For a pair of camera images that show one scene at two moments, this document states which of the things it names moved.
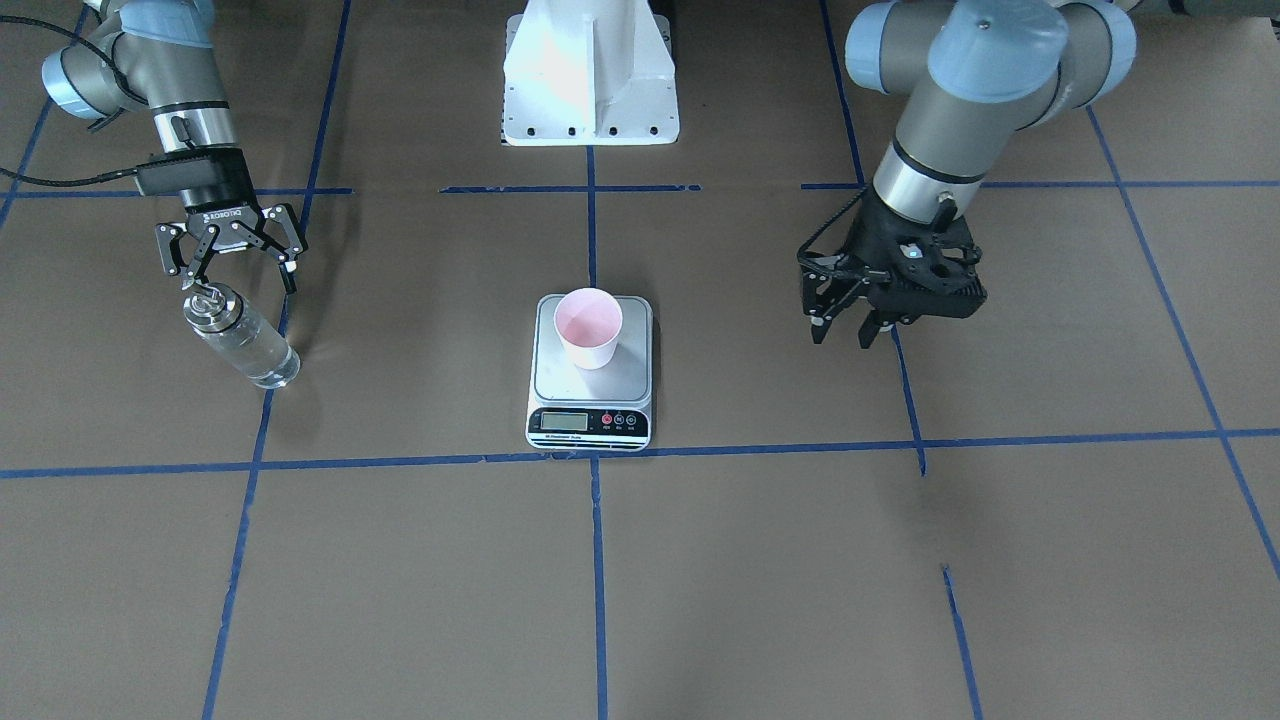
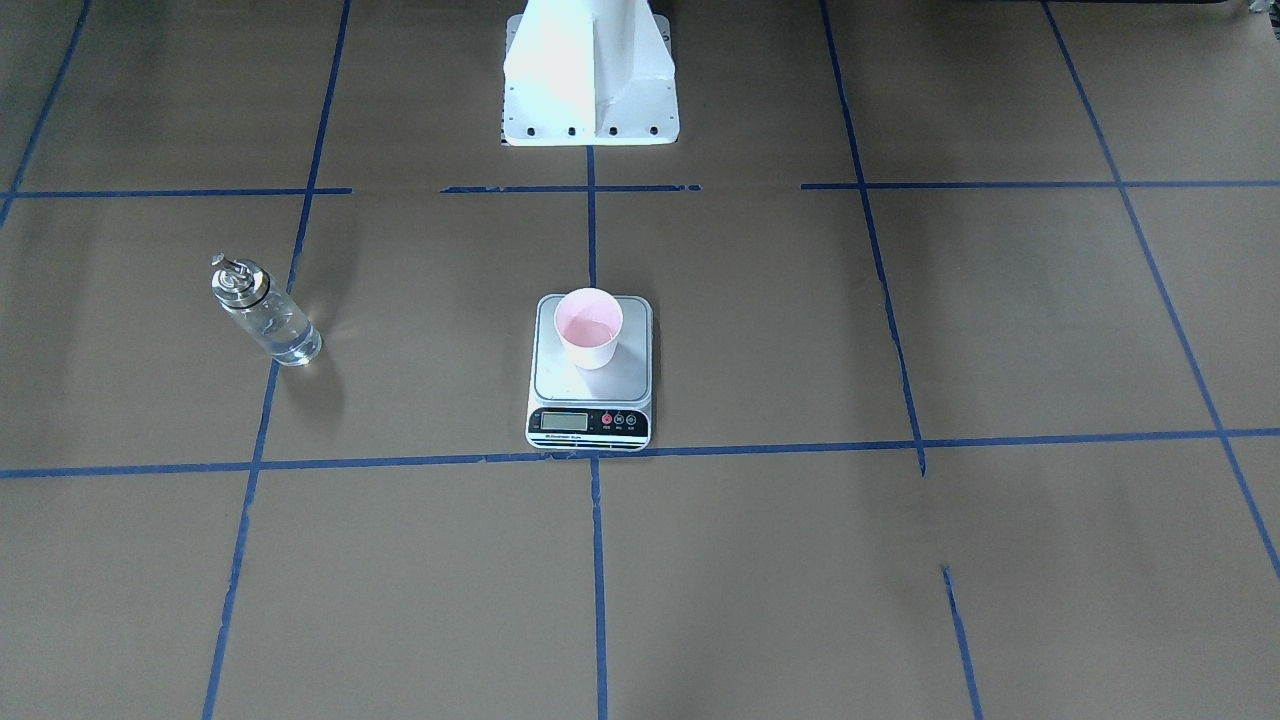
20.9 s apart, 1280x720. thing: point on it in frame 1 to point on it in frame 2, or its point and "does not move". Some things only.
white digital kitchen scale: x=573 y=408 does not move
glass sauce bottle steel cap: x=214 y=307 to x=281 y=326
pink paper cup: x=589 y=320 does not move
